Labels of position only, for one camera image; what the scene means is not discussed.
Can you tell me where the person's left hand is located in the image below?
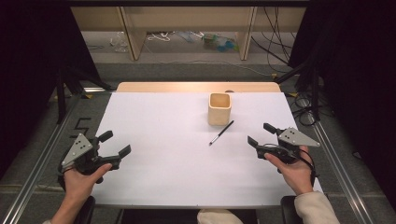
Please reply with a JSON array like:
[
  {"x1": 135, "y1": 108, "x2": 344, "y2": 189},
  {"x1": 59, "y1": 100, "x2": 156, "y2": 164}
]
[{"x1": 63, "y1": 162, "x2": 113, "y2": 206}]

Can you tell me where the black chair armrest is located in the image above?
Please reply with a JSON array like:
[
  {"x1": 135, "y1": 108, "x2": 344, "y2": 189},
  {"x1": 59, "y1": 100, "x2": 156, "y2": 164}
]
[
  {"x1": 74, "y1": 195, "x2": 96, "y2": 224},
  {"x1": 279, "y1": 195, "x2": 301, "y2": 224}
]

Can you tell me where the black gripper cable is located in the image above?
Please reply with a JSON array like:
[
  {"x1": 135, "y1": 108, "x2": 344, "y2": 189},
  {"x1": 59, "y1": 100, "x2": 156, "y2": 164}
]
[{"x1": 298, "y1": 148, "x2": 318, "y2": 189}]

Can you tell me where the person's knee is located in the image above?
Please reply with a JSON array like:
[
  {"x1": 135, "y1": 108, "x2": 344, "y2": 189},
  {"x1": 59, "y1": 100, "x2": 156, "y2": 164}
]
[{"x1": 196, "y1": 208, "x2": 245, "y2": 224}]

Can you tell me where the black curtain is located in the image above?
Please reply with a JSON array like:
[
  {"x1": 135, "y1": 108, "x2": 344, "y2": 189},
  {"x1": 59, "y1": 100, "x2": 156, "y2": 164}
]
[
  {"x1": 288, "y1": 0, "x2": 396, "y2": 200},
  {"x1": 0, "y1": 0, "x2": 102, "y2": 180}
]

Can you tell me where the person's right hand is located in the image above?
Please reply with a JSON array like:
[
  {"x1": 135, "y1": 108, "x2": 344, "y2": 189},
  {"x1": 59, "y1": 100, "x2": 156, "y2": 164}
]
[{"x1": 263, "y1": 153, "x2": 314, "y2": 197}]

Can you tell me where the wooden table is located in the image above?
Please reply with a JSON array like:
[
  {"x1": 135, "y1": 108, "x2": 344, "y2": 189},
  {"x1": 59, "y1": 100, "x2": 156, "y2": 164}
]
[{"x1": 115, "y1": 81, "x2": 282, "y2": 93}]

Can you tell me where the aluminium rail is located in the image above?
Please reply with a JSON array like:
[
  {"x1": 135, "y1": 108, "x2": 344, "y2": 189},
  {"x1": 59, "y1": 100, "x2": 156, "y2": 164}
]
[
  {"x1": 295, "y1": 94, "x2": 376, "y2": 224},
  {"x1": 0, "y1": 92, "x2": 86, "y2": 224}
]

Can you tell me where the coiled black floor cable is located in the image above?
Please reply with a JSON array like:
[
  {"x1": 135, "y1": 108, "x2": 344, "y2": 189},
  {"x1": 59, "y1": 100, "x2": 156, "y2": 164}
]
[{"x1": 291, "y1": 96, "x2": 319, "y2": 127}]

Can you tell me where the white table sheet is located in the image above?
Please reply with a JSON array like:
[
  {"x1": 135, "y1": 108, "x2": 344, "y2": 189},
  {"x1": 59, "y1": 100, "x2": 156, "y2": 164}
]
[{"x1": 91, "y1": 91, "x2": 324, "y2": 207}]

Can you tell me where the beige wooden desk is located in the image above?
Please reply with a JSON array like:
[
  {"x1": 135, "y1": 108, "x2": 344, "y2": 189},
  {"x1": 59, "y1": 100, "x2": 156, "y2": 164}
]
[{"x1": 70, "y1": 6, "x2": 307, "y2": 62}]

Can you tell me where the black tripod stand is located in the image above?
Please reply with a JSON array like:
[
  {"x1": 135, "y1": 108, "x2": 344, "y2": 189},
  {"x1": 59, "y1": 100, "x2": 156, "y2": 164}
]
[
  {"x1": 274, "y1": 60, "x2": 322, "y2": 122},
  {"x1": 55, "y1": 65, "x2": 112, "y2": 125}
]

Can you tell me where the black pen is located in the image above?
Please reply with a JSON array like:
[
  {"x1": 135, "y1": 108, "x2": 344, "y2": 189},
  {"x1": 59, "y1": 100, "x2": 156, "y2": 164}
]
[{"x1": 208, "y1": 119, "x2": 235, "y2": 147}]

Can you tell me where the beige square pen holder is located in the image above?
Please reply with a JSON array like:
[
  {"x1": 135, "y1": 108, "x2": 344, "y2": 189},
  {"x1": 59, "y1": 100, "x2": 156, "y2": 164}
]
[{"x1": 207, "y1": 92, "x2": 233, "y2": 127}]

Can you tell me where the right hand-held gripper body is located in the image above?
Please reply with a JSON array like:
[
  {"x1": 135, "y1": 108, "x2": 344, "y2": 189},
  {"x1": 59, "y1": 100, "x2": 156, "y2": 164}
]
[{"x1": 255, "y1": 126, "x2": 321, "y2": 165}]

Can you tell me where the green and blue packet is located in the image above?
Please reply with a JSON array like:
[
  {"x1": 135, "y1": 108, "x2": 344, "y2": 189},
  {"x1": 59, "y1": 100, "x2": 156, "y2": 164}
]
[{"x1": 201, "y1": 33, "x2": 240, "y2": 53}]

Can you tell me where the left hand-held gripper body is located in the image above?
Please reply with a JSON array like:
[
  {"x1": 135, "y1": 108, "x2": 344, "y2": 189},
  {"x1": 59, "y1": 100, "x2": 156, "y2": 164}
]
[{"x1": 60, "y1": 133, "x2": 122, "y2": 175}]

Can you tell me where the white cord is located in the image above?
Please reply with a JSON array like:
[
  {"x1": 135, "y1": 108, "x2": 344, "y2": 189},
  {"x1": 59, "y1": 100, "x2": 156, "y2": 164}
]
[{"x1": 146, "y1": 32, "x2": 172, "y2": 42}]

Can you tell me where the clear plastic bag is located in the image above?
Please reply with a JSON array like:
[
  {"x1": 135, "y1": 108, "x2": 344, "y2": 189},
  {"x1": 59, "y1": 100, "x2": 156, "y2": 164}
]
[{"x1": 109, "y1": 31, "x2": 130, "y2": 53}]

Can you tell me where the bundle of black cables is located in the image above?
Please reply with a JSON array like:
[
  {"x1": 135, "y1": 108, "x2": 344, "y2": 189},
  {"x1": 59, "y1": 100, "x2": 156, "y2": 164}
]
[{"x1": 250, "y1": 6, "x2": 297, "y2": 67}]

